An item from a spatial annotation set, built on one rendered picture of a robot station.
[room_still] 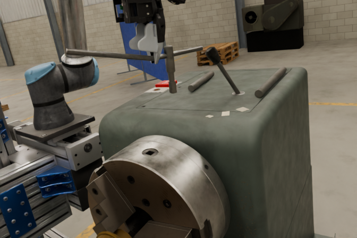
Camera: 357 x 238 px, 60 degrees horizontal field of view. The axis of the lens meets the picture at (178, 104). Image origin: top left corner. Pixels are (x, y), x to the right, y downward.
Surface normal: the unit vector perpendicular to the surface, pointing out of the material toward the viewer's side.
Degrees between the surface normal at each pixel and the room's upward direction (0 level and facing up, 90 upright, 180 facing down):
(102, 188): 55
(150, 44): 94
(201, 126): 35
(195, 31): 90
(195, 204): 63
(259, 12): 90
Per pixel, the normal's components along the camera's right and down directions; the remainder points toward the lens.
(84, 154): 0.77, 0.07
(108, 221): 0.61, -0.52
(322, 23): -0.51, 0.32
